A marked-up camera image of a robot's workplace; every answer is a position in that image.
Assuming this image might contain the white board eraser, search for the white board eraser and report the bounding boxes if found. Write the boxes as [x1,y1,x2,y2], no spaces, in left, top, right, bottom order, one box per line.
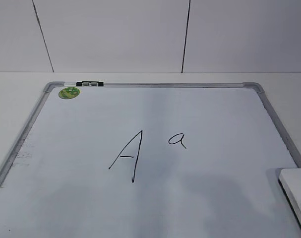
[279,168,301,227]

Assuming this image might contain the black marker clip holder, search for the black marker clip holder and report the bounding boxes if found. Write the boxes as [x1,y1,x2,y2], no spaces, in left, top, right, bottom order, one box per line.
[76,81,104,87]

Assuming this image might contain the round green magnet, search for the round green magnet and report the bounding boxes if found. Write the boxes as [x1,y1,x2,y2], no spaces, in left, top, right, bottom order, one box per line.
[58,87,80,100]

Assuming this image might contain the white board with aluminium frame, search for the white board with aluminium frame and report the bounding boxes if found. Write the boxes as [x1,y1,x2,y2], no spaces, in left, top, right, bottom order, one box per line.
[0,83,301,238]

